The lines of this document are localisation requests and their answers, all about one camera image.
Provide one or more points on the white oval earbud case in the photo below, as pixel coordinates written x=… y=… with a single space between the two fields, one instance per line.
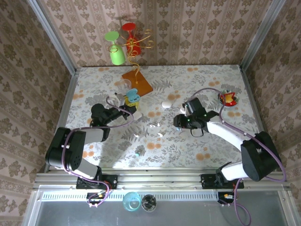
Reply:
x=166 y=104

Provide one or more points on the red wine glass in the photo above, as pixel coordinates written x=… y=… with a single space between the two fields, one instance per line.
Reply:
x=129 y=26

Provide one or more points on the dark clear drinking glass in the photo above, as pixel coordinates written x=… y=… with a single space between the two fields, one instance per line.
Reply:
x=148 y=203

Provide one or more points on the floral patterned table cover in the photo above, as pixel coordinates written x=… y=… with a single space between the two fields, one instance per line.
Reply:
x=188 y=150

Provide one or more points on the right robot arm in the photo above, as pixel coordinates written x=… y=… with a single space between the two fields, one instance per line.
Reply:
x=225 y=134

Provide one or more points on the blue oval earbud case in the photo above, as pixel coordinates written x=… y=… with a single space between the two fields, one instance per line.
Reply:
x=134 y=95

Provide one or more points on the aluminium extrusion frame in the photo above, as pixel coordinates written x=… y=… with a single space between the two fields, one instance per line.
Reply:
x=164 y=180

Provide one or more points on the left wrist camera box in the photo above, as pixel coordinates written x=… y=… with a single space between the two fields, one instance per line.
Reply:
x=120 y=100

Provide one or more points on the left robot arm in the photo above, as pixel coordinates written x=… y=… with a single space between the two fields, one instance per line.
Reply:
x=70 y=150

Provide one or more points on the teal drinking glass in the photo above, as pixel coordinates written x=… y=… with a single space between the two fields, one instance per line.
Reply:
x=128 y=204

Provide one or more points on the green wine glass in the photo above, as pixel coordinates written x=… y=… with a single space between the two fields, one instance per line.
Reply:
x=116 y=56

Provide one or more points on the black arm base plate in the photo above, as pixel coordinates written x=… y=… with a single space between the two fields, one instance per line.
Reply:
x=111 y=181
x=208 y=181

